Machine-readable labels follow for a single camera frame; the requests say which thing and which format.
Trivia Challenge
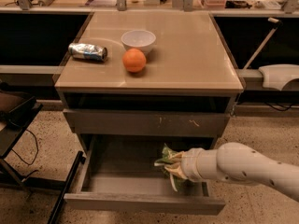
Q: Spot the green jalapeno chip bag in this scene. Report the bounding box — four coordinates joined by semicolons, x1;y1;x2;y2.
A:
154;144;186;192

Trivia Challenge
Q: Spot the orange fruit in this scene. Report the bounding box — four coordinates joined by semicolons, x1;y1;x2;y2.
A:
122;49;147;73

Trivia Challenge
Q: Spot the black cable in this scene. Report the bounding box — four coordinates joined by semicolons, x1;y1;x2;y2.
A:
8;128;39;179

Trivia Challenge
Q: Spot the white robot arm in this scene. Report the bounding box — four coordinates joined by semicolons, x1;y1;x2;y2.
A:
161;143;299;202

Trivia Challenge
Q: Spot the black side cart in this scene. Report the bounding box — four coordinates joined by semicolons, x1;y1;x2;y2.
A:
0;81;85;224

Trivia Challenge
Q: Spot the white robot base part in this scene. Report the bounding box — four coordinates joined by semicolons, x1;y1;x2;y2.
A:
259;64;299;91

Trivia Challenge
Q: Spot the white stick with cap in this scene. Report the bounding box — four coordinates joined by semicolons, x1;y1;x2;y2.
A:
244;17;282;69

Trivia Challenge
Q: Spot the closed upper grey drawer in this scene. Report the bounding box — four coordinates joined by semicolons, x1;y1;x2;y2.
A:
64;109;229;137

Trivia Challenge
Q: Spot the crushed silver soda can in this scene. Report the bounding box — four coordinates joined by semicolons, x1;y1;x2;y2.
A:
68;43;107;62

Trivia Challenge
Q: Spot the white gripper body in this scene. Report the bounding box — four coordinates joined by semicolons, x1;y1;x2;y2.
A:
180;148;205;183

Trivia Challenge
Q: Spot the open lower grey drawer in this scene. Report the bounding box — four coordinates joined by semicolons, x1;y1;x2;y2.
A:
64;135;225;216

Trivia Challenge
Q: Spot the grey drawer cabinet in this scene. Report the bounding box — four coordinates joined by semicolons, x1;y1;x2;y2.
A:
53;10;245;217

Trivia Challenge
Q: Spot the white bowl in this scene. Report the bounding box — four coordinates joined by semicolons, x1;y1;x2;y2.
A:
121;30;156;55

